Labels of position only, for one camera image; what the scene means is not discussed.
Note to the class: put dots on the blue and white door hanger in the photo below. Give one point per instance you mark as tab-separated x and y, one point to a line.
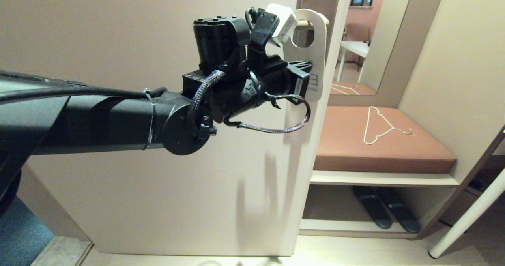
317	60

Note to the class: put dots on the brown bench seat cushion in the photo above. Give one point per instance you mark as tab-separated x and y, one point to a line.
394	155

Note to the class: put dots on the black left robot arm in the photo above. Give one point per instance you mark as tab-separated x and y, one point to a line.
98	124

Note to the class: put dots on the white bench seat board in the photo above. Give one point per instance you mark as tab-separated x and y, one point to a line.
375	178

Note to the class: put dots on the white table leg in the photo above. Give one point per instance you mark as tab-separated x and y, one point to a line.
465	220

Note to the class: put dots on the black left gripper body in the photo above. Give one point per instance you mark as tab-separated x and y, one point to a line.
284	84

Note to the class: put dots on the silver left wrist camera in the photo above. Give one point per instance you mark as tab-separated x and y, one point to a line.
284	21

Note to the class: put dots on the white bench base board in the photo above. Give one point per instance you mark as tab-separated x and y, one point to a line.
355	228

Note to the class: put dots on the black left camera mount bracket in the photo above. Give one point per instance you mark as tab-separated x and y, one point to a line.
262	29

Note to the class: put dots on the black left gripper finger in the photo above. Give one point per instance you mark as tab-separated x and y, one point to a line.
302	66

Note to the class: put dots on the beige room door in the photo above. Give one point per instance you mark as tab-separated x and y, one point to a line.
118	218

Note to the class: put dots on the wall mirror brown frame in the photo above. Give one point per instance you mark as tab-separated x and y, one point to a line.
378	29

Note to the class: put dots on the black slipper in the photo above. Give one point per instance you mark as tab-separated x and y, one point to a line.
404	218
375	212

